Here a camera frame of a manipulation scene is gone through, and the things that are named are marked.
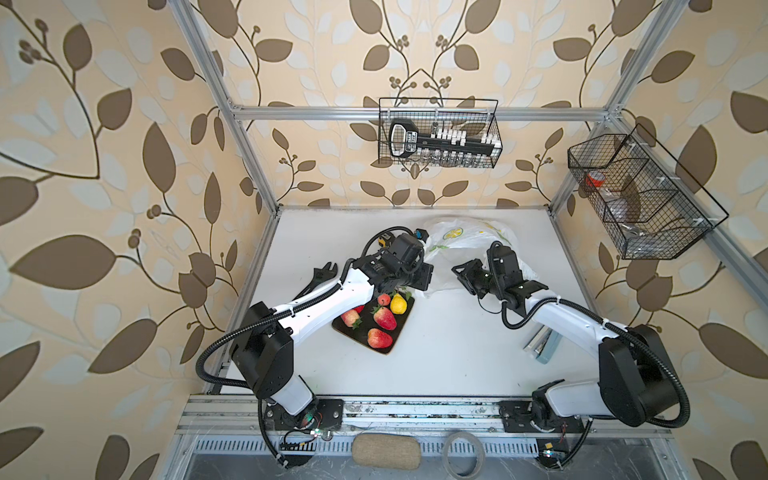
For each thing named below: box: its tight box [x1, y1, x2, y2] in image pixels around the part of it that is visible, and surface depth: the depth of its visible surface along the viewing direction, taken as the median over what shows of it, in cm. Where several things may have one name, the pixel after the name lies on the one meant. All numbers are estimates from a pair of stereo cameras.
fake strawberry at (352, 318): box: [340, 305, 365, 330], surface depth 88 cm
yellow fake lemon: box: [390, 293, 408, 315], surface depth 91 cm
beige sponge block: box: [352, 433, 421, 470], surface depth 68 cm
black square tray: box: [332, 290, 415, 355], surface depth 89 cm
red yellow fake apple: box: [367, 328, 393, 349], surface depth 85 cm
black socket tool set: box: [388, 118, 501, 167], surface depth 86 cm
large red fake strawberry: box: [370, 304, 397, 331], surface depth 89 cm
